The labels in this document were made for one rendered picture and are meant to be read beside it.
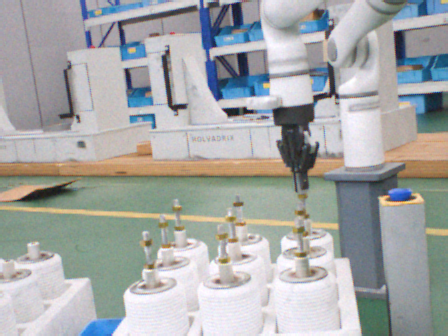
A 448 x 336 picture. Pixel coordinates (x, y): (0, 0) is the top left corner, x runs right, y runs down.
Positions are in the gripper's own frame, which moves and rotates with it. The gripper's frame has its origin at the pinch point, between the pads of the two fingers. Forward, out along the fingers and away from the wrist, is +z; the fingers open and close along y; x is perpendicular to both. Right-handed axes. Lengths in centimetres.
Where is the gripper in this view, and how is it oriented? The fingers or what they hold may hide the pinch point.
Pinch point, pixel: (300, 181)
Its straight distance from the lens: 125.5
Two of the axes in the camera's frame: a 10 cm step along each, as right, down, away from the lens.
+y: -3.7, -1.3, 9.2
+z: 1.3, 9.7, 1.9
